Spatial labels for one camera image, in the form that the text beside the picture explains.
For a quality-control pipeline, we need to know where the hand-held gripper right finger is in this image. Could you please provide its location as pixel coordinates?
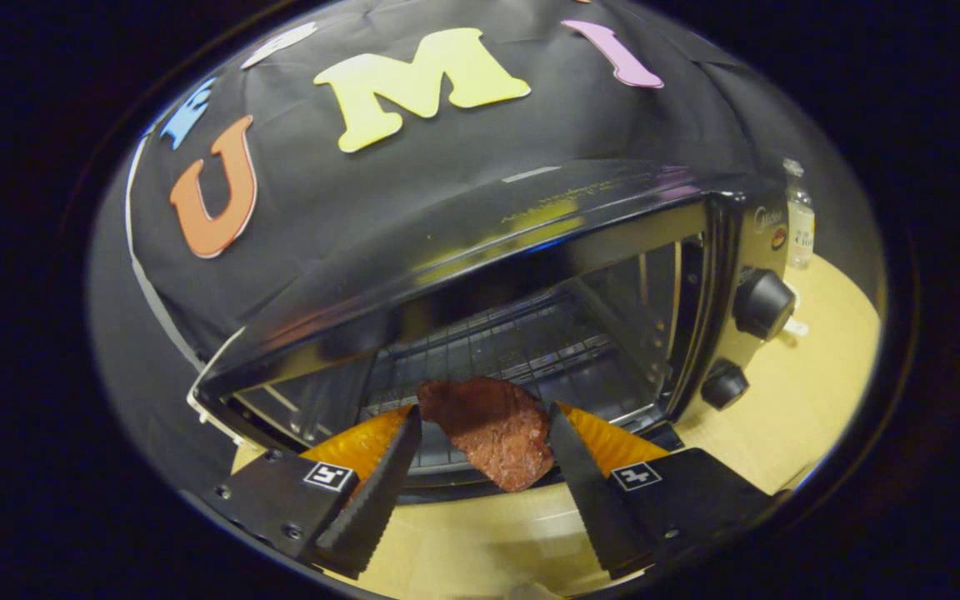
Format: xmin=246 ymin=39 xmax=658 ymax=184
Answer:
xmin=548 ymin=402 xmax=781 ymax=580

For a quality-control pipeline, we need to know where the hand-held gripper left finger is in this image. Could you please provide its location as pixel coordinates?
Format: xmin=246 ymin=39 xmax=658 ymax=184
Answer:
xmin=205 ymin=405 xmax=423 ymax=580

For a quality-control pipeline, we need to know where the red meat slice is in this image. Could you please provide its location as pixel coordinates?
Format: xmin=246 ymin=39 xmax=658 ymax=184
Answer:
xmin=417 ymin=377 xmax=556 ymax=493

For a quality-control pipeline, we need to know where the black toaster oven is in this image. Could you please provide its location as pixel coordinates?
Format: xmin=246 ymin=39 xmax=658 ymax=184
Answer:
xmin=188 ymin=158 xmax=798 ymax=505

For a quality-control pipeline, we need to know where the small clear bottle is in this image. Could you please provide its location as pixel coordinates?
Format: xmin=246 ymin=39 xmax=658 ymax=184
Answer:
xmin=782 ymin=158 xmax=816 ymax=270

